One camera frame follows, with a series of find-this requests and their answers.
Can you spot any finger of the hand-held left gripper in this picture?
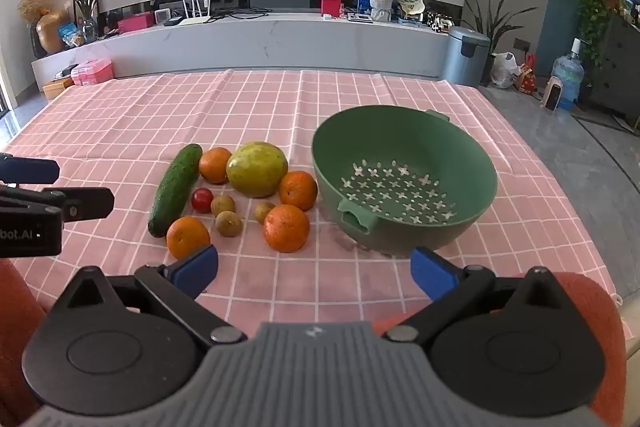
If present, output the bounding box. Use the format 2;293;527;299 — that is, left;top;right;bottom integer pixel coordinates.
0;153;61;186
0;185;115;224

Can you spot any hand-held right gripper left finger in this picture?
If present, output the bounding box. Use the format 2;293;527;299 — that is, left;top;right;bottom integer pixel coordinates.
52;244;248;345

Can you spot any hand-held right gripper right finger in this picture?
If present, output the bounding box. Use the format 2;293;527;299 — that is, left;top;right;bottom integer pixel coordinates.
385;247;583;343

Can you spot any orange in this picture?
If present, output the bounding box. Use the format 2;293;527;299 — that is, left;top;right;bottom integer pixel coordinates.
263;204;311;254
278;170;319;212
199;147;235;185
166;216;212;260

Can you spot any small brown longan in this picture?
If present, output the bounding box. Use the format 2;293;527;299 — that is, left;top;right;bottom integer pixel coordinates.
215;210;244;238

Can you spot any brown kiwi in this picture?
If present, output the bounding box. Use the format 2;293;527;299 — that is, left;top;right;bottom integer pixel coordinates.
210;195;236;218

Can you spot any red cherry tomato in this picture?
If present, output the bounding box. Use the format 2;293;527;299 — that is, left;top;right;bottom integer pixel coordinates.
191;188;215;214

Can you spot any green cucumber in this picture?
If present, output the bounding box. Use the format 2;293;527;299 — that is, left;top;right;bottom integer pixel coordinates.
147;143;203;239

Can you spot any small kiwi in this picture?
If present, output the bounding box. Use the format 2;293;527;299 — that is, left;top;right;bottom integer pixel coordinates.
253;201;277;225

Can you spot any yellow-green mango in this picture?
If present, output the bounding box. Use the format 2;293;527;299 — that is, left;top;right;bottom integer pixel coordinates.
226;142;290;198

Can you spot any green colander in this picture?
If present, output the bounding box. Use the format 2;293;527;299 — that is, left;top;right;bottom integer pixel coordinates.
311;105;498;256

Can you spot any wooden box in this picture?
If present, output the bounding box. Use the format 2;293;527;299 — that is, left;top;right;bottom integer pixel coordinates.
42;77;76;100

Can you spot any pink checked tablecloth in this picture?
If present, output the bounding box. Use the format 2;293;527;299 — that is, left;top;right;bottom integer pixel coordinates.
0;69;618;348

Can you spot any pink storage box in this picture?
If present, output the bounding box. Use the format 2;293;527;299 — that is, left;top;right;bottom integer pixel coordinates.
70;57;113;86

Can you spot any gold vase with dried flowers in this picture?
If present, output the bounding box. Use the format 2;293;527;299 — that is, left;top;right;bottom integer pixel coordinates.
17;0;71;56

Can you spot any green plant in glass vase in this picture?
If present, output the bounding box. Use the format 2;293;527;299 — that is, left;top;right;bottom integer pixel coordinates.
62;0;111;42

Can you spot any magenta box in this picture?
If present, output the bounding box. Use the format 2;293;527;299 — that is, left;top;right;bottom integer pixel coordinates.
117;13;155;34

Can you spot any white router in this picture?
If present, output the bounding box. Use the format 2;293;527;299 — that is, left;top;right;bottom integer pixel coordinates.
172;0;213;26

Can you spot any blue-grey trash can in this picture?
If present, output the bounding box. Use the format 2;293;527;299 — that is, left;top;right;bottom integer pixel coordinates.
441;26;492;88

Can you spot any small white heater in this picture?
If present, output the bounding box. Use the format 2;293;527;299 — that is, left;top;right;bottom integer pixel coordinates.
542;77;566;112

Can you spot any white plastic bag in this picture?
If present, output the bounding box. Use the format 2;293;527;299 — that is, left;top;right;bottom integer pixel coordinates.
489;52;522;88

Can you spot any red gift bag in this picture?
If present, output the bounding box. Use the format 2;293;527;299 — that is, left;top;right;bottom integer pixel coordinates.
515;54;537;94

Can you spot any grey marble media console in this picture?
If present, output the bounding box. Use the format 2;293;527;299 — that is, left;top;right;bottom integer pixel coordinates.
31;0;451;94

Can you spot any blue water jug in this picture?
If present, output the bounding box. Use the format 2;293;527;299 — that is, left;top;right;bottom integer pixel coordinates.
550;38;586;112

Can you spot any long-leaf potted plant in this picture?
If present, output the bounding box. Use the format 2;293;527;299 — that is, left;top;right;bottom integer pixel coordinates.
452;0;523;88

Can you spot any dark cabinet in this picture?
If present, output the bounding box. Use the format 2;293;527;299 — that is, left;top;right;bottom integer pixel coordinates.
582;14;640;120

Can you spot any leafy pothos plant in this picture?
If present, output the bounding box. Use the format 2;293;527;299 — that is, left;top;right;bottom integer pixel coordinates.
562;0;623;68

